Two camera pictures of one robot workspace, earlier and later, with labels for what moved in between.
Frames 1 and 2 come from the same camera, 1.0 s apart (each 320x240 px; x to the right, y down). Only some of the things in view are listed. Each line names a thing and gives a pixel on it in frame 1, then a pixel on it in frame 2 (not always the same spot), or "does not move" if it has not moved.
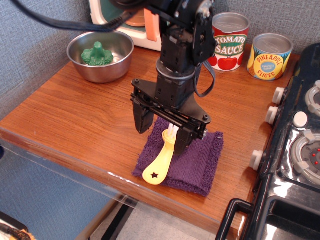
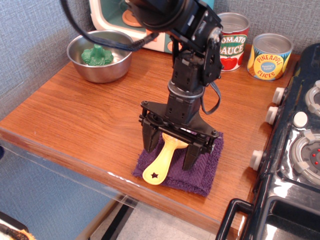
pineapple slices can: (270, 56) does not move
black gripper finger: (185, 137) to (192, 153)
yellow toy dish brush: (155, 173) does not move
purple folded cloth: (193, 169) does not move
